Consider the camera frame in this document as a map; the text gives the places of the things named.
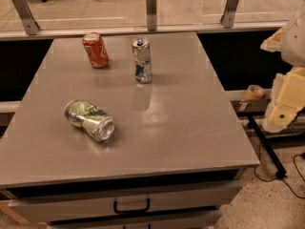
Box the red cola can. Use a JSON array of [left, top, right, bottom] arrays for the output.
[[83, 32, 109, 68]]

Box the left metal railing bracket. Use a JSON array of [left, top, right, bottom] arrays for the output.
[[11, 0, 40, 35]]

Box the silver blue tall can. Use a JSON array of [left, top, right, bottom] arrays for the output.
[[132, 36, 153, 84]]

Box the roll of tan tape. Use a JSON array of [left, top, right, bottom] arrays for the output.
[[246, 85, 265, 100]]

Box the upper grey drawer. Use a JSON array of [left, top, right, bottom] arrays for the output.
[[9, 180, 242, 222]]

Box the lower grey drawer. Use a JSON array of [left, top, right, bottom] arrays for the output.
[[48, 210, 222, 229]]

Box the middle metal railing bracket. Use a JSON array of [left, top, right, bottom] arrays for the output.
[[146, 0, 157, 31]]

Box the green soda can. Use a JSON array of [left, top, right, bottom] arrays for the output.
[[64, 100, 115, 142]]

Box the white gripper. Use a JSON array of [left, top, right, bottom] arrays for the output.
[[260, 4, 305, 133]]

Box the right metal railing bracket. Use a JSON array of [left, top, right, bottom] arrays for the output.
[[220, 0, 239, 29]]

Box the black cable on floor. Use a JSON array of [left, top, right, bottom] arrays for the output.
[[253, 134, 305, 200]]

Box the black metal floor bar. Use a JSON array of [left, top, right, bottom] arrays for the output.
[[248, 115, 286, 179]]

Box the metal railing bracket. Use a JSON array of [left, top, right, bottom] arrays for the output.
[[11, 0, 40, 35], [146, 0, 157, 31], [220, 0, 239, 29]]

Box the grey drawer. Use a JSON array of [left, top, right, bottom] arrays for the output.
[[48, 210, 222, 229], [9, 180, 242, 222]]

